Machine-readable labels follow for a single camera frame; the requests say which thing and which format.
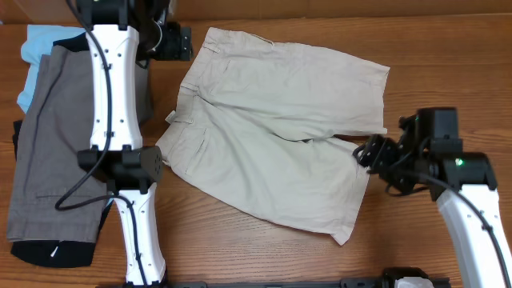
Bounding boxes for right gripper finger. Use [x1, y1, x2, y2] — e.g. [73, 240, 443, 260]
[354, 134, 386, 154]
[352, 144, 375, 170]

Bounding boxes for beige shorts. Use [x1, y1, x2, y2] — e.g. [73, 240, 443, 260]
[158, 28, 390, 244]

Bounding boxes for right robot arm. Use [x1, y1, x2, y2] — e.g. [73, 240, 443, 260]
[353, 107, 511, 288]

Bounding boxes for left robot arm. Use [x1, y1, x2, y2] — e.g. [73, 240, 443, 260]
[70, 0, 193, 287]

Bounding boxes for light blue garment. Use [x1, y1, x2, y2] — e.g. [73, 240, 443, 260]
[16, 23, 115, 207]

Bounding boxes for grey shorts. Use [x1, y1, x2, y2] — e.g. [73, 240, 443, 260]
[6, 44, 154, 244]

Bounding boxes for black garment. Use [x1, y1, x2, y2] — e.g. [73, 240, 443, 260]
[9, 28, 114, 269]

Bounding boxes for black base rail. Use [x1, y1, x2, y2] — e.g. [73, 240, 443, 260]
[95, 266, 452, 288]

